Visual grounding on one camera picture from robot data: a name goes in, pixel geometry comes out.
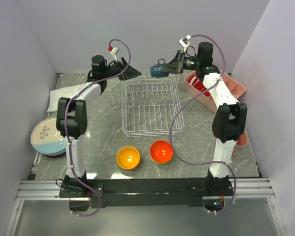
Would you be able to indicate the pink compartment organizer tray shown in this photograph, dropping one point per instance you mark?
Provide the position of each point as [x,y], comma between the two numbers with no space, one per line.
[223,90]

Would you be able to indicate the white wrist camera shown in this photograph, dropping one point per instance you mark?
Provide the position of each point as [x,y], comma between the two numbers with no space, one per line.
[113,51]
[184,42]

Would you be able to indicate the aluminium rail frame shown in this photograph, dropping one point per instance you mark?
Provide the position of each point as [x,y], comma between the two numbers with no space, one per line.
[43,213]

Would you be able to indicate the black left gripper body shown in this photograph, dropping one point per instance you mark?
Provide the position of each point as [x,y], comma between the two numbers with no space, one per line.
[120,69]

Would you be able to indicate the red cloth item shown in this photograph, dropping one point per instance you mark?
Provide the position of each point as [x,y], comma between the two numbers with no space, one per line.
[200,87]

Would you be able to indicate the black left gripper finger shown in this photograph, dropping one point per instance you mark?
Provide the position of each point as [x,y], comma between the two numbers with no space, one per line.
[129,70]
[128,76]

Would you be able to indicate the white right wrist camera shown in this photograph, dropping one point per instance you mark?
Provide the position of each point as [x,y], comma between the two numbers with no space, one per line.
[184,42]

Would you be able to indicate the orange-yellow bowl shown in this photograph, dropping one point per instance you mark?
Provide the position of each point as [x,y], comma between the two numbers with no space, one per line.
[128,158]

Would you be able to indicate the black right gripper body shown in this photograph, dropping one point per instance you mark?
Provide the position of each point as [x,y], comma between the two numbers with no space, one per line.
[181,61]

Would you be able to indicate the white folded cloth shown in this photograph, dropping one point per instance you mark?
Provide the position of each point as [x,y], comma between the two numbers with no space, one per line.
[66,92]

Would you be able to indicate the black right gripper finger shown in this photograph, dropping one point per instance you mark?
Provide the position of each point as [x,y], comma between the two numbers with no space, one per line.
[170,69]
[174,62]

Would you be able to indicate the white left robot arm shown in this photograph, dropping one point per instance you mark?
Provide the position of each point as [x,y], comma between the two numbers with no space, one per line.
[72,121]

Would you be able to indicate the white wire dish rack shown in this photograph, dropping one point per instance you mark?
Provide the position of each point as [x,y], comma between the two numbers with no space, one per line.
[149,105]

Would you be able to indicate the dark blue ceramic mug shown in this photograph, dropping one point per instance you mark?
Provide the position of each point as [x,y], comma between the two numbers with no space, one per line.
[156,70]

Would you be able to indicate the pink patterned cup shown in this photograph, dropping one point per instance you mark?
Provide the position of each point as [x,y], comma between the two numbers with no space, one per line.
[234,154]

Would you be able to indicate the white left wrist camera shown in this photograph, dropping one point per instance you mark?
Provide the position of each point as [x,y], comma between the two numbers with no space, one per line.
[113,51]

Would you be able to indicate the pink plastic cup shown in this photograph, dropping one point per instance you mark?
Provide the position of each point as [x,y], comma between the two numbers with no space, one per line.
[243,139]

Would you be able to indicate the red white striped item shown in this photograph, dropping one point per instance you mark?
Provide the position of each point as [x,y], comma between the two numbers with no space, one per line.
[193,80]

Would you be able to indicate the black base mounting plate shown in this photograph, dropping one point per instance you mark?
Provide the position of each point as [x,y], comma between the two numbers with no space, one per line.
[101,193]

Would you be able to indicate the cream and blue plate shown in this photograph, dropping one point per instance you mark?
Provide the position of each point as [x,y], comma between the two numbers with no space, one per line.
[46,139]

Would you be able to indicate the red-orange bowl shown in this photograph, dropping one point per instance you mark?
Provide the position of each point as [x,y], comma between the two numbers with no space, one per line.
[161,152]

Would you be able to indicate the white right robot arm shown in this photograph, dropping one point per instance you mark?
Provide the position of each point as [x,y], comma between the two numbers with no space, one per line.
[230,118]

